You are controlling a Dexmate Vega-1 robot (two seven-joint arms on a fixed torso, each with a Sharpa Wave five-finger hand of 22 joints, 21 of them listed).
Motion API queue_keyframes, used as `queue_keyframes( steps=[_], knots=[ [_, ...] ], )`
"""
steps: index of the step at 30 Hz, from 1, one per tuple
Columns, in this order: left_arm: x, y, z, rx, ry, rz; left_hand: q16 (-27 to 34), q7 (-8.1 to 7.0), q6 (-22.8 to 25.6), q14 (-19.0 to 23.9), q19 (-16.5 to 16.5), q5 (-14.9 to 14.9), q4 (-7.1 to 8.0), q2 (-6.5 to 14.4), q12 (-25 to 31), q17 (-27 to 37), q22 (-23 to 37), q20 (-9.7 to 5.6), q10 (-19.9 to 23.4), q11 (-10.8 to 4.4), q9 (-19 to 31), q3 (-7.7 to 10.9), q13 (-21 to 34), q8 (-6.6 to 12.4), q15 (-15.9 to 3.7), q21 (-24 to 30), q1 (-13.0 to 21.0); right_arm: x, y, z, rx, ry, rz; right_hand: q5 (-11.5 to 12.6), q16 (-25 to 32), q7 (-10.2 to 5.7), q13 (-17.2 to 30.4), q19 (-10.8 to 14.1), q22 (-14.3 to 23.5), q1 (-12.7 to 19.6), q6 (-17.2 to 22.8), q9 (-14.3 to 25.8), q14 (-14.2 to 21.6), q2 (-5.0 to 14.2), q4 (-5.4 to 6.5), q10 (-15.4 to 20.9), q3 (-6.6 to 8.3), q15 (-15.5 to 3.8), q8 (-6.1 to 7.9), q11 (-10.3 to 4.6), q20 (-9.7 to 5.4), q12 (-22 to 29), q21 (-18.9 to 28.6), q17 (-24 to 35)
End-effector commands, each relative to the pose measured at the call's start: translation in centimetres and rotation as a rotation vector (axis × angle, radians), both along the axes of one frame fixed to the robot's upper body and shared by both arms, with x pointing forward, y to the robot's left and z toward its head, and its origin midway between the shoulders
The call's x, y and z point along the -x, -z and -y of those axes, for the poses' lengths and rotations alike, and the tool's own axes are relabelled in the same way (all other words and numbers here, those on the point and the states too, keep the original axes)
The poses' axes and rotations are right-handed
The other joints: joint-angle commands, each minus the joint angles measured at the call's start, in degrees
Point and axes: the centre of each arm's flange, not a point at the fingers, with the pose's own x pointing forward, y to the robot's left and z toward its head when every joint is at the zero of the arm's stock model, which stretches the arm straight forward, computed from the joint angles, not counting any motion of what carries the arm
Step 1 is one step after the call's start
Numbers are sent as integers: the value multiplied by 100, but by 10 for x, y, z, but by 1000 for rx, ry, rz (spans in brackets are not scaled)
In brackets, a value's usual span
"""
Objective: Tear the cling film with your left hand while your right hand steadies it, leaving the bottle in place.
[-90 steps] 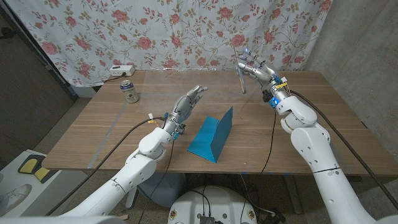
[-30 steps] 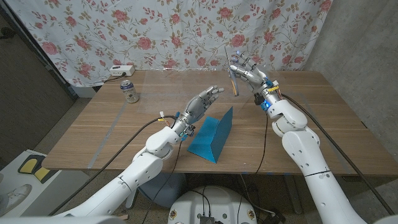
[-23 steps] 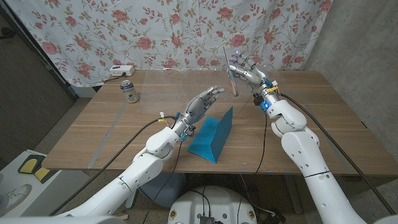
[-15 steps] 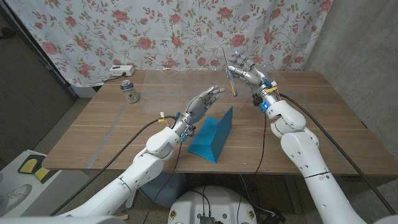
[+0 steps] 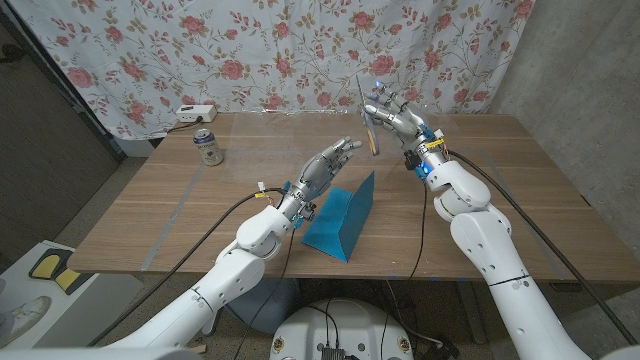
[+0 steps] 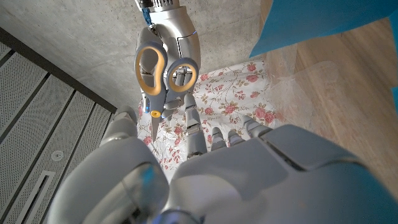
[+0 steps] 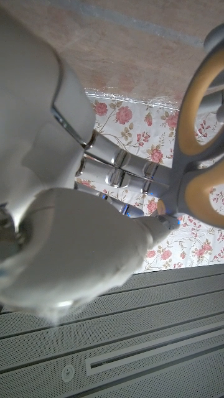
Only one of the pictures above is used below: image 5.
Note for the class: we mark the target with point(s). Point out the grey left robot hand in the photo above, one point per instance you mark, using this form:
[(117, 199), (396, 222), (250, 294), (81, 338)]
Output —
[(320, 172)]

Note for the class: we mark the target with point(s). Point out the floral rose backdrop cloth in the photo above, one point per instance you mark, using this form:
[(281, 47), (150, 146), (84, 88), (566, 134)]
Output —
[(250, 55)]

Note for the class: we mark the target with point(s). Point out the white shoe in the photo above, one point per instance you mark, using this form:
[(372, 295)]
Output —
[(22, 315)]

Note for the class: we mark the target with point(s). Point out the blue folded paper card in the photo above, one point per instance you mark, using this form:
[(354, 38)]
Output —
[(345, 225)]

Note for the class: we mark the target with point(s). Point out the yellow black foot pedal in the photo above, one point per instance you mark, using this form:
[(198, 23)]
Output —
[(50, 267)]

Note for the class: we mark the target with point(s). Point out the white robot torso base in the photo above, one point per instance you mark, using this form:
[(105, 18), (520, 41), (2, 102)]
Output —
[(350, 325)]

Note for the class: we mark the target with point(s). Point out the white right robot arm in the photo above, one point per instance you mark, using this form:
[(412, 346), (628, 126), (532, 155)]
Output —
[(485, 240)]

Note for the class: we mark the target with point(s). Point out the grey table leg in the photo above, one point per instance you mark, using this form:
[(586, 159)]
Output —
[(470, 310)]

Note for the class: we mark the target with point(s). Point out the black power adapter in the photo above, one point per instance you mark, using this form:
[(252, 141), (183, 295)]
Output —
[(442, 348)]

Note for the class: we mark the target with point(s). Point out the silver beverage can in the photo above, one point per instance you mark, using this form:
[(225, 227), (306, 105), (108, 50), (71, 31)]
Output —
[(208, 149)]

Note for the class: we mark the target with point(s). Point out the white power strip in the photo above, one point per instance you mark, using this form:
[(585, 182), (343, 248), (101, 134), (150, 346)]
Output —
[(196, 113)]

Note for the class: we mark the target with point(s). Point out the black door frame strip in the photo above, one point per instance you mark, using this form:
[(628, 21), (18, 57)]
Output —
[(75, 95)]

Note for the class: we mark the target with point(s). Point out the grey stool with white legs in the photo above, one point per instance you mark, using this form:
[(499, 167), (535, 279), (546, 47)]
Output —
[(280, 310)]

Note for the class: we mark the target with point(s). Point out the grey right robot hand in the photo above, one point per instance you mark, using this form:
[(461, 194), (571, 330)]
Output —
[(405, 125)]

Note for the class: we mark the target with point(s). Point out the white floor platform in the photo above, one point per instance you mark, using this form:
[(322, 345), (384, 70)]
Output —
[(100, 300)]

